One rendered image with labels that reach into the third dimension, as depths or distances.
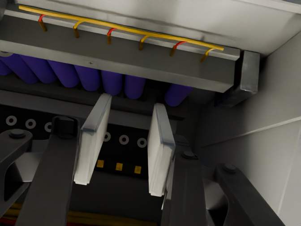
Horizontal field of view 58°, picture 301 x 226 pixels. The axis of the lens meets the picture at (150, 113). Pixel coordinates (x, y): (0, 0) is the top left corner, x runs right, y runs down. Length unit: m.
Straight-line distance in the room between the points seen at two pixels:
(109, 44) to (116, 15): 0.02
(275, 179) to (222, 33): 0.09
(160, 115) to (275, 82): 0.07
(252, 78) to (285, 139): 0.05
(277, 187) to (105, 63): 0.13
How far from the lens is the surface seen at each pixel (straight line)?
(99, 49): 0.18
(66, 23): 0.19
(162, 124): 0.15
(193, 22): 0.17
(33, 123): 0.32
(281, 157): 0.17
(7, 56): 0.24
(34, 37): 0.19
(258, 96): 0.20
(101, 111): 0.15
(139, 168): 0.30
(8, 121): 0.33
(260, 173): 0.19
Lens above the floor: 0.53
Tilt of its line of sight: 7 degrees up
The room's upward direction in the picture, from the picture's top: 169 degrees counter-clockwise
